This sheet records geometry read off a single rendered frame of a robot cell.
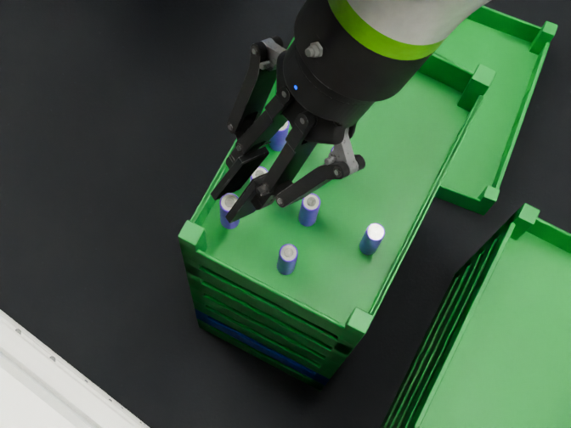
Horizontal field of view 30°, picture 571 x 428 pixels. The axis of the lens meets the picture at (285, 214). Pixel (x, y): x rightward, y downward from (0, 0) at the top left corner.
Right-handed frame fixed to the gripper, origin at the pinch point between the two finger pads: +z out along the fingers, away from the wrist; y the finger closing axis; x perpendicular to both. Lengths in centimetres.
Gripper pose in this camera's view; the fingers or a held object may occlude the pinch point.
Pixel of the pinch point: (246, 184)
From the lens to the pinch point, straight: 93.3
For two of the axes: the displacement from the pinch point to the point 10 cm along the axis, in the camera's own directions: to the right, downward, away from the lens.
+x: -7.4, 3.6, -5.6
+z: -3.9, 4.5, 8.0
